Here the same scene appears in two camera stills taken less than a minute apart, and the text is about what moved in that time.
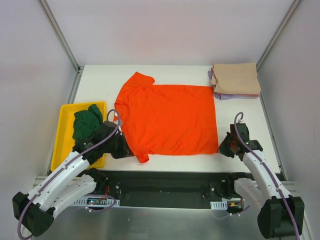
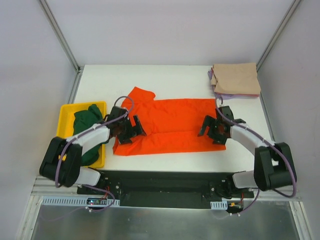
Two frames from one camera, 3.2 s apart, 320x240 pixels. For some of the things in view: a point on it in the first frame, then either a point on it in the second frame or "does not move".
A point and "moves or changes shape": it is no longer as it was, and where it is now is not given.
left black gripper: (122, 148) to (130, 130)
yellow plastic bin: (65, 142) does not move
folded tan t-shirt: (236, 78) does not move
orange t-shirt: (163, 119) moves or changes shape
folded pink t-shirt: (256, 95) does not move
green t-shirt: (87, 122) does not move
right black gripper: (227, 146) to (213, 129)
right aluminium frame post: (283, 23) does not move
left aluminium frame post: (79, 69) does not move
